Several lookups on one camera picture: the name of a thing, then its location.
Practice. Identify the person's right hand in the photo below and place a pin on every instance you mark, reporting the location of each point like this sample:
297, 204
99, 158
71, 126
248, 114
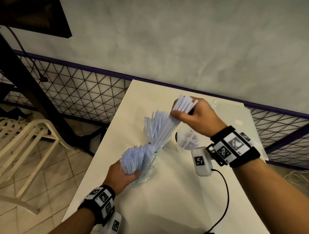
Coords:
202, 120

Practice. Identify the person's left hand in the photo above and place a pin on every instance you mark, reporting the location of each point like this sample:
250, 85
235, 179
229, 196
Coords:
114, 177

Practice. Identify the person's right thumb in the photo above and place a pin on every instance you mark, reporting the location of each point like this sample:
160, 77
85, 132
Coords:
179, 115

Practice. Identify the person's left thumb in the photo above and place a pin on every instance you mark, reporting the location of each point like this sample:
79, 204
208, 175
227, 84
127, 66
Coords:
134, 176

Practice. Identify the bundle of white straws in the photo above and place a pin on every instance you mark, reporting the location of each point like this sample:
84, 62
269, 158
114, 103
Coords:
132, 156
154, 123
169, 125

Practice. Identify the person's left forearm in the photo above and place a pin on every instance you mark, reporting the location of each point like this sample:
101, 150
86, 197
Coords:
74, 223

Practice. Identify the person's right forearm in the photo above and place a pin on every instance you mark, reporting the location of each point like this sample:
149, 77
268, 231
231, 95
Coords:
272, 197

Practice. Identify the clear cup with purple label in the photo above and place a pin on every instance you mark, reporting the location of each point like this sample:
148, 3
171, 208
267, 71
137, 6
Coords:
187, 141

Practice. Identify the black wristband with marker tags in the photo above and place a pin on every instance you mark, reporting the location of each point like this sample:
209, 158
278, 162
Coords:
101, 202
235, 147

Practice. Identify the white plastic chair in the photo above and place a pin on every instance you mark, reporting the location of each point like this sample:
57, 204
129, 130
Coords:
29, 135

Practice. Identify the dark wooden beam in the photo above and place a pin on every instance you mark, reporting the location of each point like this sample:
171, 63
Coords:
29, 84

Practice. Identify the white wrist camera with marker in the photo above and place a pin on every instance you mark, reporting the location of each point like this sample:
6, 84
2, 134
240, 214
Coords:
202, 161
113, 224

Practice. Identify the dark wall board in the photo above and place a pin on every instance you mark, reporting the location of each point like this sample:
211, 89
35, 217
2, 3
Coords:
33, 14

